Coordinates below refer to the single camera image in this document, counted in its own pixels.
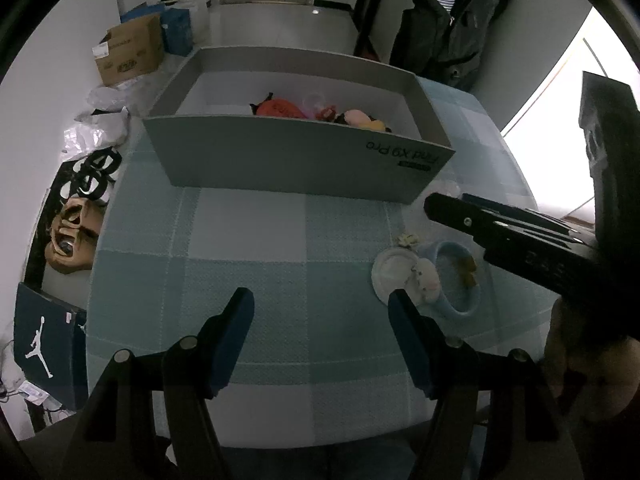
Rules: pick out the white label tag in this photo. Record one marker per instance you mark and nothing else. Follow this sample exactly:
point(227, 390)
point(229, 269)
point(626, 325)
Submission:
point(35, 394)

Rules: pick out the person's right hand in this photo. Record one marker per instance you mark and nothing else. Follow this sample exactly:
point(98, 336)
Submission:
point(607, 390)

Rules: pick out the black door panel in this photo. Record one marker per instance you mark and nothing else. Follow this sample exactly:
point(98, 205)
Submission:
point(372, 5)

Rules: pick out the small white plush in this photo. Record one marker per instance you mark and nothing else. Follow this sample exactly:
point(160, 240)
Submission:
point(426, 277)

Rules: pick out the yellow trinket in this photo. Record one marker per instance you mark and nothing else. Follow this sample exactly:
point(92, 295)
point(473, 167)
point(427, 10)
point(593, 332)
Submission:
point(376, 125)

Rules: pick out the dark hanging jacket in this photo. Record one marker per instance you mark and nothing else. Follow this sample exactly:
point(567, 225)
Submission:
point(465, 35)

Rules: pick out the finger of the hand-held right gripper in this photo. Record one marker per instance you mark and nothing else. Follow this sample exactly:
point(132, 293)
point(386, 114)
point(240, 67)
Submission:
point(525, 214)
point(460, 215)

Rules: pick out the pale round disc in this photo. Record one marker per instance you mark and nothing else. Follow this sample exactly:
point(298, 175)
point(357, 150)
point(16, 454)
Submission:
point(392, 272)

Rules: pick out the blue flat box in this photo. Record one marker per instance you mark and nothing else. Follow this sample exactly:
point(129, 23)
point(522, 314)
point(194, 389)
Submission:
point(140, 11)

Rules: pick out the small pale flower trinket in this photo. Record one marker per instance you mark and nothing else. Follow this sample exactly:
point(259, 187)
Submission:
point(407, 240)

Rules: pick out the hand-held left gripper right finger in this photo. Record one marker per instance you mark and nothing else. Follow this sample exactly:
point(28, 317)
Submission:
point(410, 330)

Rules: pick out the clear plastic bags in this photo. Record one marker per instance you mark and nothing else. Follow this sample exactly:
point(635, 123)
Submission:
point(100, 125)

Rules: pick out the grey cardboard box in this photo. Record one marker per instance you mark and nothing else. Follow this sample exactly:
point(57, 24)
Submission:
point(280, 155)

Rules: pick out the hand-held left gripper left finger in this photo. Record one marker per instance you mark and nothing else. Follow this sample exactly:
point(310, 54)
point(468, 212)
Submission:
point(235, 330)

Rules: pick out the red round disc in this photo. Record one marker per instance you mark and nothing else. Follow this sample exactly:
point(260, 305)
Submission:
point(277, 108)

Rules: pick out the brown cardboard box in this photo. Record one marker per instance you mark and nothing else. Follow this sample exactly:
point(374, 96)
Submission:
point(130, 52)

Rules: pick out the blue checked tablecloth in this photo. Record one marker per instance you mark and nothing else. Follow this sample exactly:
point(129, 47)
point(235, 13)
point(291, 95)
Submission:
point(240, 240)

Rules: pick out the pink plush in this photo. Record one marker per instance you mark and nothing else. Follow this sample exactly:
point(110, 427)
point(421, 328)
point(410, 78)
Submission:
point(357, 116)

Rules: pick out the small red trinket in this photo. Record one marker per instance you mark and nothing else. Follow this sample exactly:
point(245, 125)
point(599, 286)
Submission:
point(326, 113)

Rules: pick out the blue shoe box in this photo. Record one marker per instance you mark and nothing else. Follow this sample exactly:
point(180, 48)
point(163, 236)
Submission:
point(45, 340)

